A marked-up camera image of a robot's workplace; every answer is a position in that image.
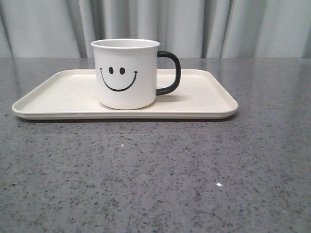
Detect cream rectangular plastic tray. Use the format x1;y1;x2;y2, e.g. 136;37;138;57
12;69;238;120

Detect white smiley mug black handle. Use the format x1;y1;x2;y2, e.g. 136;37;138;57
91;38;181;110

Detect grey pleated curtain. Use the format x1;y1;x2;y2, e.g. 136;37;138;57
0;0;311;58

